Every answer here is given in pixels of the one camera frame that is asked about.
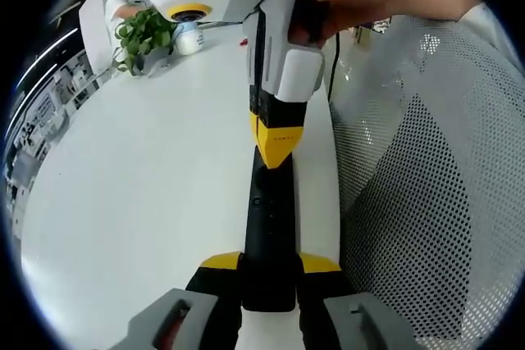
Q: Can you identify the black remote control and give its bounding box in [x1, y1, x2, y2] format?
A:
[240, 146, 299, 312]

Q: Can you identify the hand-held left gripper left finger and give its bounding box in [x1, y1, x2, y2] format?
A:
[122, 250, 244, 350]

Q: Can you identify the potted green plant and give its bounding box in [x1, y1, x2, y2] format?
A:
[112, 7, 178, 79]

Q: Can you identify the black cable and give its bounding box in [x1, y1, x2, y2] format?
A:
[326, 33, 343, 99]

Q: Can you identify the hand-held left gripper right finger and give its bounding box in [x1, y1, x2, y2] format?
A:
[296, 252, 416, 350]

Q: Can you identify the white blue bottle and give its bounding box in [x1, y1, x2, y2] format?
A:
[173, 21, 205, 56]

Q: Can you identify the person's right hand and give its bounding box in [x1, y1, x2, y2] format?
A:
[288, 0, 354, 46]

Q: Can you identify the grey mesh office chair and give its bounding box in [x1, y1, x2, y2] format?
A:
[326, 2, 525, 350]

